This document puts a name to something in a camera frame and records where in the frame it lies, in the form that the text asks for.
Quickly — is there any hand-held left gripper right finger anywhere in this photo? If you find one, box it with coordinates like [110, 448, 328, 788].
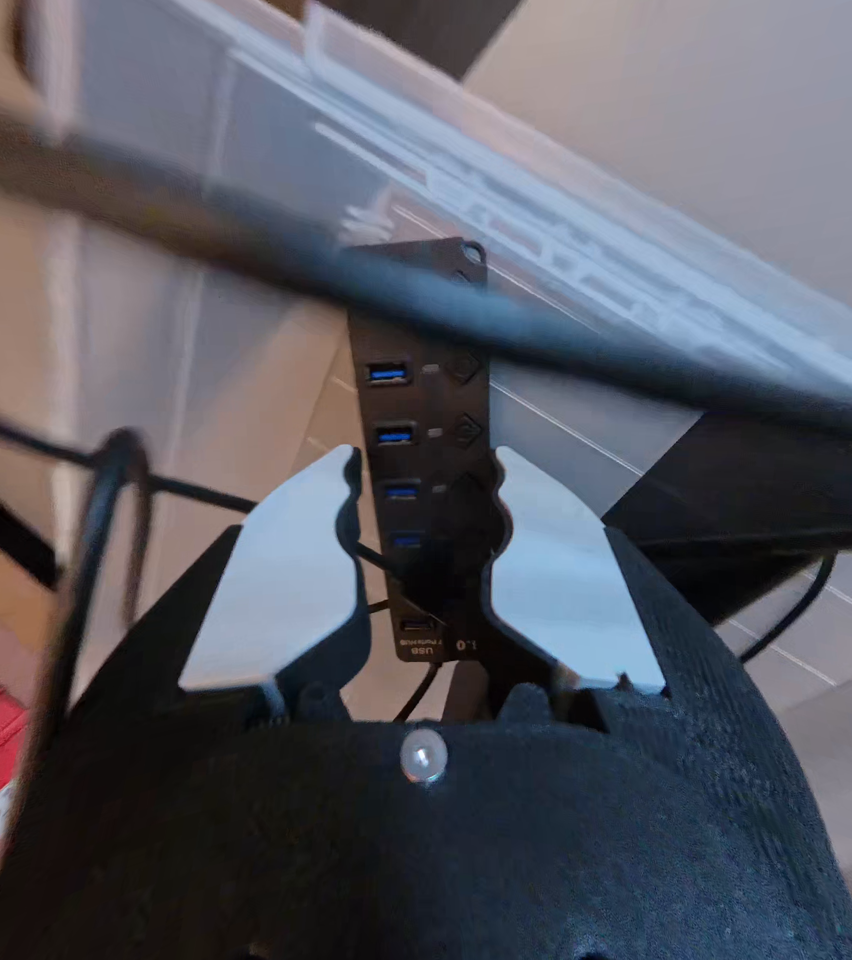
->
[486, 446, 668, 695]

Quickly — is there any black USB hub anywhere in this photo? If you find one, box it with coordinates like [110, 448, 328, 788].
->
[345, 237, 492, 665]

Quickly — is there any clear plastic bin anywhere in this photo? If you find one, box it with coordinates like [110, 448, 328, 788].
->
[58, 0, 852, 421]

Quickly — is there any thick black hub cable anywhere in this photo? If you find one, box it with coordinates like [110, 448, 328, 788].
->
[0, 93, 852, 455]

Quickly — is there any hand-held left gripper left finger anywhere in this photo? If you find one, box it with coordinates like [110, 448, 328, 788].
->
[177, 444, 373, 702]

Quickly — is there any dark table cable flap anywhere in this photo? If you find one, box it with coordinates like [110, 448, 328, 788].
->
[602, 411, 852, 627]

